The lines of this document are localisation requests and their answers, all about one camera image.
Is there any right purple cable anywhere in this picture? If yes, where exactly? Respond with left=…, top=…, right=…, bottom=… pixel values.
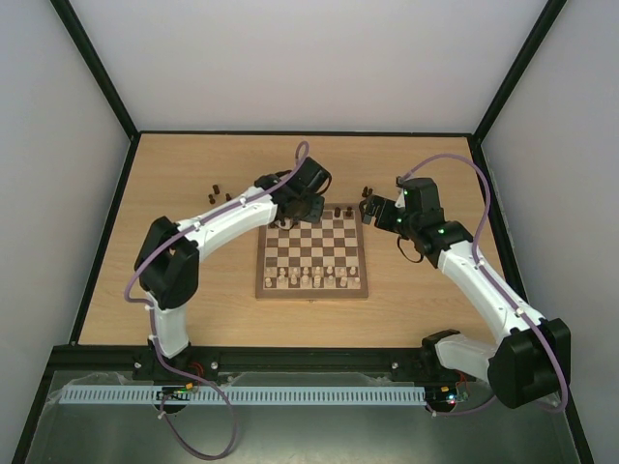
left=396, top=153, right=570, bottom=419

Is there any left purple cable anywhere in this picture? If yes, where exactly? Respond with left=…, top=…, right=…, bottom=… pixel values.
left=124, top=140, right=240, bottom=458

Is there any white slotted cable duct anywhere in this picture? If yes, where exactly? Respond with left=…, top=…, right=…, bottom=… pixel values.
left=57, top=385, right=426, bottom=406

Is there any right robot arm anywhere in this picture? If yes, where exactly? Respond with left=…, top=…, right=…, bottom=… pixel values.
left=359, top=178, right=571, bottom=411

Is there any purple cable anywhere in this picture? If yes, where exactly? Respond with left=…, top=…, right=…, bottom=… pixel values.
left=124, top=140, right=240, bottom=458
left=396, top=153, right=570, bottom=419

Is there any wooden chess board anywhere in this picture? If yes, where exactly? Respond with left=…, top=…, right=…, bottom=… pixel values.
left=255, top=203, right=368, bottom=301

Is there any black aluminium frame rail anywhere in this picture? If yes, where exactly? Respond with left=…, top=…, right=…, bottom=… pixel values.
left=46, top=344, right=488, bottom=385

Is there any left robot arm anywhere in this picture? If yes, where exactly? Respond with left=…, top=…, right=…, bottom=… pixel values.
left=124, top=155, right=332, bottom=380

